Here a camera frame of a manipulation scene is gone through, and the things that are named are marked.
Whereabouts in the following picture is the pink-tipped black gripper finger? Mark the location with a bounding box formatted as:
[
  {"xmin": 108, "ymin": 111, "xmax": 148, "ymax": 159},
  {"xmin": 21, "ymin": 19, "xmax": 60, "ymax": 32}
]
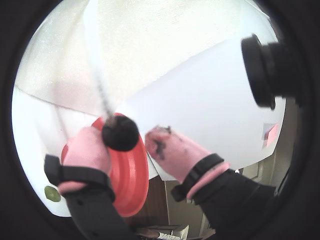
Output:
[
  {"xmin": 144, "ymin": 126, "xmax": 278, "ymax": 228},
  {"xmin": 44, "ymin": 127, "xmax": 138, "ymax": 240}
]

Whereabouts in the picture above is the black blueberry ball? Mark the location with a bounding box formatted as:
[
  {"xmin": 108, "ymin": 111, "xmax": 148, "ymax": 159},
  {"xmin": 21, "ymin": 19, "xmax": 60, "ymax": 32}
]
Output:
[{"xmin": 101, "ymin": 115, "xmax": 140, "ymax": 152}]

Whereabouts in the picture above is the red collapsible silicone cup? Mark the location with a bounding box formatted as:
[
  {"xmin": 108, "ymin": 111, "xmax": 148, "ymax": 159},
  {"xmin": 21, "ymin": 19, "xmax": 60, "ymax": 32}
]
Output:
[{"xmin": 61, "ymin": 112, "xmax": 150, "ymax": 218}]

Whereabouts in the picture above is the small green leaf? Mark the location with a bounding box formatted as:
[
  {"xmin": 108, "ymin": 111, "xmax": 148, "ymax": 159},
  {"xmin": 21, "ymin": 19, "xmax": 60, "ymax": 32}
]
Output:
[{"xmin": 44, "ymin": 186, "xmax": 61, "ymax": 203}]

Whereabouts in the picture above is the white pipe cleaner stem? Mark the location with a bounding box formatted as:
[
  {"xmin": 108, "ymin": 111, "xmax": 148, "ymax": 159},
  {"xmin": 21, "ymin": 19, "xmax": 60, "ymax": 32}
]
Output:
[{"xmin": 83, "ymin": 14, "xmax": 118, "ymax": 121}]

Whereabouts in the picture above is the pink sticky note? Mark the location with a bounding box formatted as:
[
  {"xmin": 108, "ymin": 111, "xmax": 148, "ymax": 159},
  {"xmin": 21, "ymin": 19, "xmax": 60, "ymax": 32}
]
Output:
[{"xmin": 261, "ymin": 122, "xmax": 280, "ymax": 148}]

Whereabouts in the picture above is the white sparkly foam board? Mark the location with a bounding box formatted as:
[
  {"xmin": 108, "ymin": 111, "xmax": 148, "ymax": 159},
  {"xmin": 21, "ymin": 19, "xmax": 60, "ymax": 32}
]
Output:
[{"xmin": 13, "ymin": 0, "xmax": 272, "ymax": 118}]

